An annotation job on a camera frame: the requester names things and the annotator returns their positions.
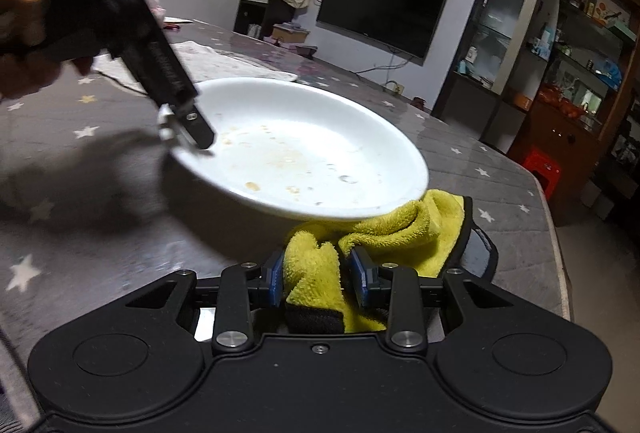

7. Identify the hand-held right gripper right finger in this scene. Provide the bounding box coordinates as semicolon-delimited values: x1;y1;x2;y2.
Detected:
349;247;517;351

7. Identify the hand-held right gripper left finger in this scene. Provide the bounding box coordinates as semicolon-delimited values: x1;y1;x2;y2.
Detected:
124;250;287;352

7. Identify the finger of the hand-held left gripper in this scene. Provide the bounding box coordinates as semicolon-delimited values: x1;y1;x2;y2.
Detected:
176;99;217;150
157;105;184;144

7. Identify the yellow microfibre cloth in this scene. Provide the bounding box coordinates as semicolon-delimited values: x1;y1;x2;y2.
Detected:
282;189;501;335

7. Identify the white plate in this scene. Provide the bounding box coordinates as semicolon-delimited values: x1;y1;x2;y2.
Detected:
162;77;431;222

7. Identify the person's left hand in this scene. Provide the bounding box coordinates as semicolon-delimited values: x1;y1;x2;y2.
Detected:
0;0;66;100

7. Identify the pink object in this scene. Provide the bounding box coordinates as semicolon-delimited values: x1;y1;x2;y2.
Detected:
139;0;169;28

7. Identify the white cloth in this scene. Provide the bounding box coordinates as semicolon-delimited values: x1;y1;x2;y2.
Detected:
92;39;301;90

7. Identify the grey star-print table cover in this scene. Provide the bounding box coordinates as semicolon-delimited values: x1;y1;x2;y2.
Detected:
0;17;573;433

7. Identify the cardboard box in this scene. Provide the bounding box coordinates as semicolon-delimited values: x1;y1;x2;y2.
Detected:
271;23;310;48

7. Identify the red plastic stool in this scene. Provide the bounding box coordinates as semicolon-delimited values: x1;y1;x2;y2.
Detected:
520;145;564;202

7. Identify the black flat television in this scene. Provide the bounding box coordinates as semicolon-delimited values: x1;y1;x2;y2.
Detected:
315;0;449;66

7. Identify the brown wooden cabinet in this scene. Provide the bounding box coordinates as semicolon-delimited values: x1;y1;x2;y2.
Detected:
505;0;640;226

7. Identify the glass display cabinet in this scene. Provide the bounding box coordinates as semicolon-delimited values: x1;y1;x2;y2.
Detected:
433;0;557;154

